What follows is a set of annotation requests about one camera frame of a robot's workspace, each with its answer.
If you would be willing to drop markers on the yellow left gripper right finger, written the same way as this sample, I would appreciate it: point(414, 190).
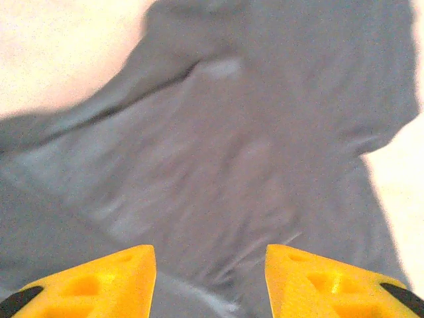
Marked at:
point(314, 288)

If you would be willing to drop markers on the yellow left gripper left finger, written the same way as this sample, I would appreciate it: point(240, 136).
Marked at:
point(109, 285)

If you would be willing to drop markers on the grey t-shirt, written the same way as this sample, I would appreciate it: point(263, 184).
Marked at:
point(212, 149)

